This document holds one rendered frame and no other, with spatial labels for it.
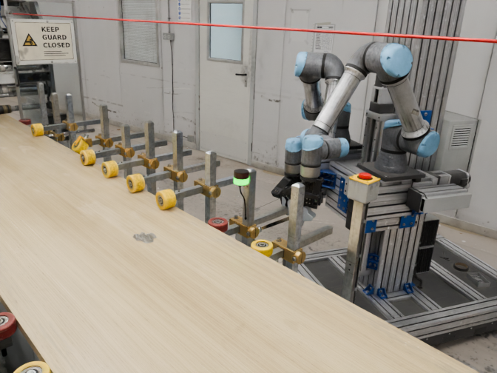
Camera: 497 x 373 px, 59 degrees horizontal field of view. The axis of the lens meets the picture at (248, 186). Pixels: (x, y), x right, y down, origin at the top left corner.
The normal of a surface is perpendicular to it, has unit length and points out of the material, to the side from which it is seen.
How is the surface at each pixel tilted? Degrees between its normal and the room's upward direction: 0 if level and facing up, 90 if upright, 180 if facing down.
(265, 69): 90
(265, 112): 90
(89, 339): 0
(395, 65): 84
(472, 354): 0
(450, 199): 90
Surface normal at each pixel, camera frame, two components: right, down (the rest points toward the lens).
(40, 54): 0.69, 0.28
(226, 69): -0.65, 0.25
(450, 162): 0.33, 0.35
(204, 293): 0.04, -0.93
